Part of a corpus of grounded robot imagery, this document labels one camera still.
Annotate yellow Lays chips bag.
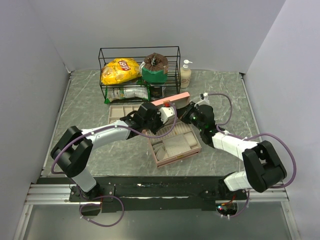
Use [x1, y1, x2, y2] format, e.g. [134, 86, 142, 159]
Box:
[100, 58, 141, 86]

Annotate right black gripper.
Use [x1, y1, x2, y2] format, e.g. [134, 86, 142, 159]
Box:
[175, 101, 205, 132]

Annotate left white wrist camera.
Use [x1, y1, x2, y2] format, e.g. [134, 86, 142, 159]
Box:
[159, 106, 176, 124]

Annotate dark tin can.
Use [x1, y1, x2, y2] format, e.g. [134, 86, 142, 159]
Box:
[149, 84, 166, 99]

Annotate cream pump lotion bottle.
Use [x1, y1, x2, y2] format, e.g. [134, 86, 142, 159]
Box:
[180, 59, 193, 89]

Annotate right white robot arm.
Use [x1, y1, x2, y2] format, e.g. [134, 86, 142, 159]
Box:
[177, 102, 287, 200]

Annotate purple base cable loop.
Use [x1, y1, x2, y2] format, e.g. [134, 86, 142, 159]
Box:
[79, 194, 125, 228]

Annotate pink jewelry box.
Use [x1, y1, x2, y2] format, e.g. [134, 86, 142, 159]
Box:
[141, 91, 202, 168]

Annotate black wire shelf rack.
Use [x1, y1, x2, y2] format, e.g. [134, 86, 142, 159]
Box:
[98, 46, 181, 104]

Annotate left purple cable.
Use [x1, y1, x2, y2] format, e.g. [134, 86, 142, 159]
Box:
[50, 102, 178, 175]

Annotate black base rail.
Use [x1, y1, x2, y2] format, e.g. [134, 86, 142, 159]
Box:
[69, 176, 247, 213]

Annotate pink jewelry tray insert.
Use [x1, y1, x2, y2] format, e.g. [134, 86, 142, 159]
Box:
[108, 104, 140, 124]

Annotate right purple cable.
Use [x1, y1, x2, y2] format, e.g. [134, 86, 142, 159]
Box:
[204, 92, 298, 189]

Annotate brown green wrapped package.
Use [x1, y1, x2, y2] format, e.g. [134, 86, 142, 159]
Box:
[139, 52, 169, 84]

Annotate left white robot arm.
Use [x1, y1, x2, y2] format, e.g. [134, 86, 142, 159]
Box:
[50, 102, 175, 201]

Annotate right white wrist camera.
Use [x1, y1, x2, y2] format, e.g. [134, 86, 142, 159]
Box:
[197, 92, 210, 106]

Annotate white green snack bag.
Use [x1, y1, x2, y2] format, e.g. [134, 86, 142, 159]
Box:
[104, 87, 150, 104]

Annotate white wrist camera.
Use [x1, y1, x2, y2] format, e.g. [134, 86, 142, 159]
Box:
[197, 92, 210, 106]
[159, 106, 176, 124]

